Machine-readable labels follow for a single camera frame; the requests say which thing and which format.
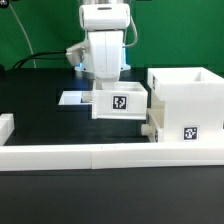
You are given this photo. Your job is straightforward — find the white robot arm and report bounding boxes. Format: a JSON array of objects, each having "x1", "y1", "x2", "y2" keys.
[{"x1": 79, "y1": 0, "x2": 130, "y2": 82}]

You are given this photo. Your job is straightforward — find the white drawer cabinet frame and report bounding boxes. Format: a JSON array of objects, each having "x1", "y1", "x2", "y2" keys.
[{"x1": 147, "y1": 67, "x2": 224, "y2": 142}]

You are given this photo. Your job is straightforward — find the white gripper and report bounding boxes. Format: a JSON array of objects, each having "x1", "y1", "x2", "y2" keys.
[{"x1": 79, "y1": 3, "x2": 130, "y2": 82}]

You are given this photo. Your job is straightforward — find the white fence rail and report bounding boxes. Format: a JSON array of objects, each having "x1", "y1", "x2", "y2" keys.
[
  {"x1": 0, "y1": 143, "x2": 224, "y2": 171},
  {"x1": 0, "y1": 114, "x2": 15, "y2": 146}
]

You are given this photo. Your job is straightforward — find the fiducial marker sheet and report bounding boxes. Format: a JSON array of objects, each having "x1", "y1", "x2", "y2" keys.
[{"x1": 59, "y1": 91, "x2": 92, "y2": 105}]

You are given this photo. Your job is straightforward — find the white front drawer box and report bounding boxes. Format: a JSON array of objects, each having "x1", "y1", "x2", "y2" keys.
[{"x1": 141, "y1": 109, "x2": 164, "y2": 142}]

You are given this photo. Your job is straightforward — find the black cables at base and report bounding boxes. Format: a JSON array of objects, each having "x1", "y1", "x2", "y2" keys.
[{"x1": 11, "y1": 48, "x2": 69, "y2": 70}]

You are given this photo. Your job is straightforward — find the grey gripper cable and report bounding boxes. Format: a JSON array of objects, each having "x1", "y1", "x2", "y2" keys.
[{"x1": 123, "y1": 15, "x2": 139, "y2": 48}]

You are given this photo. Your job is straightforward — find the white thin cable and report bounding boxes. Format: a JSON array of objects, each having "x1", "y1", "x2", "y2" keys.
[{"x1": 7, "y1": 3, "x2": 38, "y2": 70}]

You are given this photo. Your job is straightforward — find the white front fence rail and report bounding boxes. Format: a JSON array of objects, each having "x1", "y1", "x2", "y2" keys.
[{"x1": 0, "y1": 143, "x2": 224, "y2": 171}]

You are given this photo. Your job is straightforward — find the white drawer box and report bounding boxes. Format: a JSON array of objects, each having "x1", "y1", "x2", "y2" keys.
[
  {"x1": 81, "y1": 81, "x2": 148, "y2": 120},
  {"x1": 141, "y1": 109, "x2": 164, "y2": 142}
]

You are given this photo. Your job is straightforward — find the white left fence rail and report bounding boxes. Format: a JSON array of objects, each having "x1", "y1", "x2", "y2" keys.
[{"x1": 0, "y1": 114, "x2": 15, "y2": 146}]

